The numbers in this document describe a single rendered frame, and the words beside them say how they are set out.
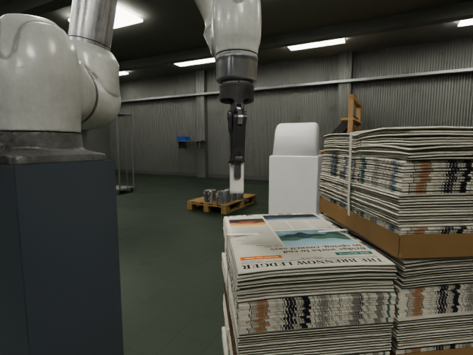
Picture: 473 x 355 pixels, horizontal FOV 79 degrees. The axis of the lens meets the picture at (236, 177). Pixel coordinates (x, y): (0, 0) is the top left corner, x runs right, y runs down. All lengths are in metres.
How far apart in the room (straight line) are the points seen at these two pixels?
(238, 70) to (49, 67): 0.35
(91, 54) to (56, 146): 0.28
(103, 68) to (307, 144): 2.89
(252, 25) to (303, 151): 2.90
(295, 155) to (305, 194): 0.47
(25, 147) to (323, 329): 0.62
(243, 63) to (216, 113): 8.74
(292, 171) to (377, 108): 4.98
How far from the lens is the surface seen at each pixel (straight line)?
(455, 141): 0.61
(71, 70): 0.68
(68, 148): 0.65
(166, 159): 10.47
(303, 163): 3.44
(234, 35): 0.63
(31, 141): 0.64
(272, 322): 0.55
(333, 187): 0.81
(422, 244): 0.60
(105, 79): 0.83
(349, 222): 0.73
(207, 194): 4.56
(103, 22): 0.88
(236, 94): 0.61
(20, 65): 0.65
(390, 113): 8.14
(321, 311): 0.57
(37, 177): 0.60
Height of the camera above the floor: 1.03
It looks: 6 degrees down
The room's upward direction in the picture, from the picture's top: straight up
